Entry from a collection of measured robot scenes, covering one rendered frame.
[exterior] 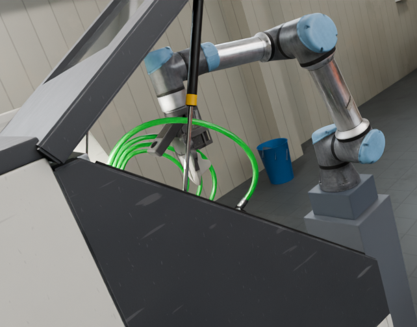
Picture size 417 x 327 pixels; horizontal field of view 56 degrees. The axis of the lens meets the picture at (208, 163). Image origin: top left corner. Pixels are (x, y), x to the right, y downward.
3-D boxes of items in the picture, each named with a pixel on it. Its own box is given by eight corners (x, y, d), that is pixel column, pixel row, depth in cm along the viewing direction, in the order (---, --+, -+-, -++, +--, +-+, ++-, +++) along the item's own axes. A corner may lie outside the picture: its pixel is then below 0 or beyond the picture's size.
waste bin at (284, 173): (279, 172, 448) (269, 135, 436) (304, 172, 421) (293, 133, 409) (258, 186, 427) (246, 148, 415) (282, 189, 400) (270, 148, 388)
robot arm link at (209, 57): (196, 45, 111) (162, 56, 107) (216, 37, 101) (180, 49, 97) (205, 72, 113) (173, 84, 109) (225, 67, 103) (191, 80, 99)
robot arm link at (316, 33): (358, 148, 147) (294, 13, 127) (394, 150, 134) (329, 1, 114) (339, 168, 143) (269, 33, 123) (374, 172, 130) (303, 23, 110)
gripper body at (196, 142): (214, 145, 104) (199, 101, 101) (188, 157, 100) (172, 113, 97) (199, 144, 111) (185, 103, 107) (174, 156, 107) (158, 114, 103)
